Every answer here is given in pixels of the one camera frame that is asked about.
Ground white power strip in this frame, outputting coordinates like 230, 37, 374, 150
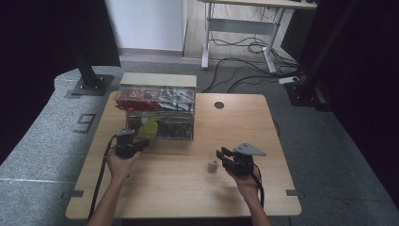
278, 75, 300, 86

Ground pale desk with white legs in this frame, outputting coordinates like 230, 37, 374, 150
197, 0, 318, 75

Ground person's right hand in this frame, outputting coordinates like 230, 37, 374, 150
225, 167, 262, 202

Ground clear acrylic drawer organizer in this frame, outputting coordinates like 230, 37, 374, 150
115, 73, 198, 141

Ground tangle of black floor cables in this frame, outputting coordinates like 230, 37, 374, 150
200, 29, 304, 94

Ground dark brown packet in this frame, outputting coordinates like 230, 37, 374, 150
126, 117, 142, 131

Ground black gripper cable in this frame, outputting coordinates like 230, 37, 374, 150
88, 134, 118, 221
250, 170, 265, 209

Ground person's left hand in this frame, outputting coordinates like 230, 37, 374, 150
106, 152, 141, 183

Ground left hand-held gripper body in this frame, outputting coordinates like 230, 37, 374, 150
114, 128, 139, 159

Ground black box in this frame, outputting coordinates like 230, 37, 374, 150
279, 8, 314, 61

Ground pile of dark packets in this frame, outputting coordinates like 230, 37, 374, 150
159, 120, 193, 139

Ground black metal frame stand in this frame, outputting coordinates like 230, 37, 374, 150
284, 0, 361, 111

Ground dark curtain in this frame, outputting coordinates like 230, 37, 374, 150
0, 0, 122, 166
297, 0, 399, 211

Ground pile of silver packets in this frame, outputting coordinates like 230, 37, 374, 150
158, 89, 195, 112

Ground small clear plastic cup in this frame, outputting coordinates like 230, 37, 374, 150
208, 159, 221, 173

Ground pile of red packets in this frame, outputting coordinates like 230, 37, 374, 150
115, 89, 160, 113

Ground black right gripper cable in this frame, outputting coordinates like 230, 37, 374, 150
250, 170, 265, 209

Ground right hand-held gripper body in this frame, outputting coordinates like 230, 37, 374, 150
230, 142, 267, 177

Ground black metal stand with base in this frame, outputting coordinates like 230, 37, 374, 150
70, 46, 114, 97

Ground yellow-green round packet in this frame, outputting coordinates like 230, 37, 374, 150
137, 120, 160, 138

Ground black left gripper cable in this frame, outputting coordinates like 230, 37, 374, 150
88, 134, 118, 221

